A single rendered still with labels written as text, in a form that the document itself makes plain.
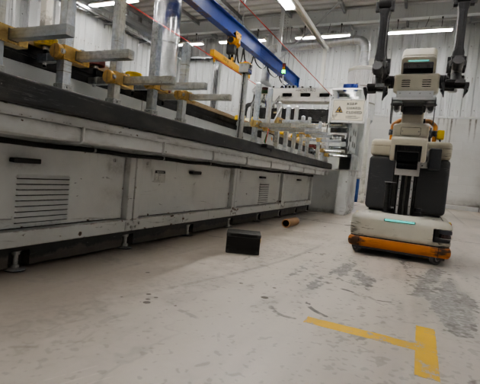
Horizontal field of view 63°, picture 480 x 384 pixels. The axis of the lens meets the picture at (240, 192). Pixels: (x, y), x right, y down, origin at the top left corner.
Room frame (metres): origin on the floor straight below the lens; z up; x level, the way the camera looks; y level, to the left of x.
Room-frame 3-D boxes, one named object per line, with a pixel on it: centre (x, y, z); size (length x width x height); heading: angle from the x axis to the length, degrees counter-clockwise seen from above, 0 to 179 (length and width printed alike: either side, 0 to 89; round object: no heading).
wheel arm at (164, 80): (1.65, 0.50, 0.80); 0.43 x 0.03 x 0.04; 65
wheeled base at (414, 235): (2.84, -1.19, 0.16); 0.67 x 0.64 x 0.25; 155
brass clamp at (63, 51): (1.43, 0.65, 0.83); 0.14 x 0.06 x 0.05; 155
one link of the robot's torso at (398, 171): (2.66, -1.17, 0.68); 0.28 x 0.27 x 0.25; 65
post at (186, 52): (2.09, 0.35, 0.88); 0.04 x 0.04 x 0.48; 65
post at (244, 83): (2.76, 0.04, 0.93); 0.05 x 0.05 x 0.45; 65
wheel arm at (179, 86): (1.88, 0.39, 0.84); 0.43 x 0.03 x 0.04; 65
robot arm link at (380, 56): (2.50, -0.79, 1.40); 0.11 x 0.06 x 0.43; 66
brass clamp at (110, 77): (1.65, 0.55, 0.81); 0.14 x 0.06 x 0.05; 155
